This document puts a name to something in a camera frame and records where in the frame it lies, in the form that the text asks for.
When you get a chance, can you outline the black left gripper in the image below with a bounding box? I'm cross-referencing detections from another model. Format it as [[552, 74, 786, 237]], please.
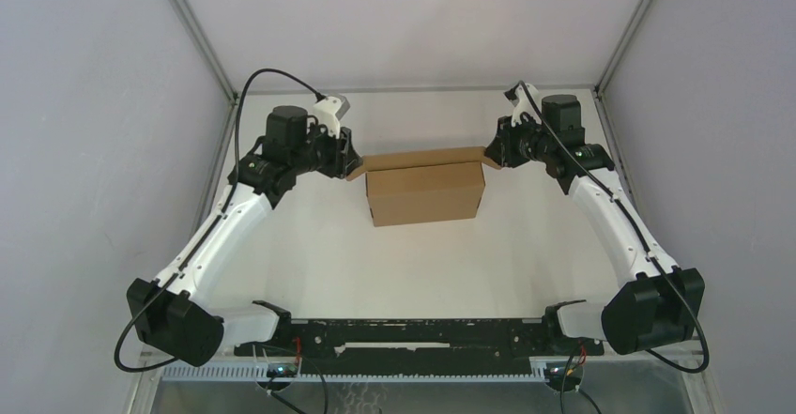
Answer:
[[291, 119, 363, 180]]

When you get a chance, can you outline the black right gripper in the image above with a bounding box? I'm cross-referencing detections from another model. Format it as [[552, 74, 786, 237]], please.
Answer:
[[482, 111, 554, 168]]

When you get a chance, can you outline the brown cardboard box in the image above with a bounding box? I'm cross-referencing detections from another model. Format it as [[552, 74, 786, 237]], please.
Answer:
[[346, 146, 501, 227]]

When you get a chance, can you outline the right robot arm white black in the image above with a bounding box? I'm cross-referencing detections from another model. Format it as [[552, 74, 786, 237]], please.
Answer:
[[484, 84, 705, 355]]

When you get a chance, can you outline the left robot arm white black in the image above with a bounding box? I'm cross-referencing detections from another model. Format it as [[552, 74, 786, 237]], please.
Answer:
[[123, 96, 362, 367]]

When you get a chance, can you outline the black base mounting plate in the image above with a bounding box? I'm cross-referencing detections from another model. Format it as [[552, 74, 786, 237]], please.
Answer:
[[233, 317, 605, 378]]

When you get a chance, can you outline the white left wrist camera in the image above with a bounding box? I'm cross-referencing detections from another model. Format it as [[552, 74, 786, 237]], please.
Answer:
[[312, 95, 350, 138]]

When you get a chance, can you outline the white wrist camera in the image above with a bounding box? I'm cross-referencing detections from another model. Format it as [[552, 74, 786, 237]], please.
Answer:
[[312, 95, 350, 138], [504, 81, 541, 127]]

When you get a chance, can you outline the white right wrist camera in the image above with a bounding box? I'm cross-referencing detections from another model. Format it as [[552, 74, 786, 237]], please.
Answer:
[[504, 81, 541, 127]]

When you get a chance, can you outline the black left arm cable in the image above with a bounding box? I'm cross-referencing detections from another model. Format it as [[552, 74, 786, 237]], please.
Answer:
[[114, 68, 328, 374]]

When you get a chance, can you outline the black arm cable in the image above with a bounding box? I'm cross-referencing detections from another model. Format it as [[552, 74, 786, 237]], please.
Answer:
[[114, 68, 328, 374], [515, 80, 711, 376]]

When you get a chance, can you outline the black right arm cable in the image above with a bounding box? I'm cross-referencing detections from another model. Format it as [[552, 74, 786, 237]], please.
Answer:
[[515, 80, 711, 376]]

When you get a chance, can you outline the white toothed cable duct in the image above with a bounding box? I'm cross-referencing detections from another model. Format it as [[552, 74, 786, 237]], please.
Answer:
[[161, 361, 548, 383]]

